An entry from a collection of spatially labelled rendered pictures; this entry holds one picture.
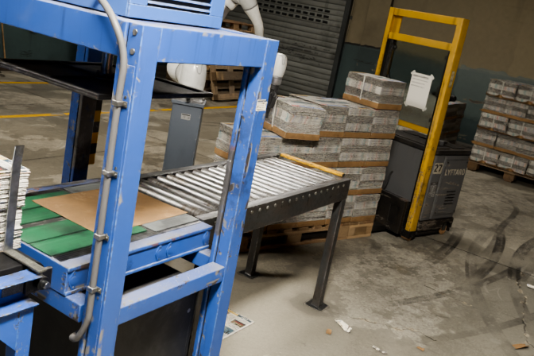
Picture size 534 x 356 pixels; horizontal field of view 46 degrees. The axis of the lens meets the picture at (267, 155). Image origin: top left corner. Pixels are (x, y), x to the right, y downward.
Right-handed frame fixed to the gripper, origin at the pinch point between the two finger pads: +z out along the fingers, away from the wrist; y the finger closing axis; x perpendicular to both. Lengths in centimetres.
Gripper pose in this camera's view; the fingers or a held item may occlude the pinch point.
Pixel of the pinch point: (266, 112)
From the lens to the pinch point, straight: 436.8
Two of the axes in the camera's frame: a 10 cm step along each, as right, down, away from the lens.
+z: -2.5, 9.5, 1.8
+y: -6.0, -3.0, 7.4
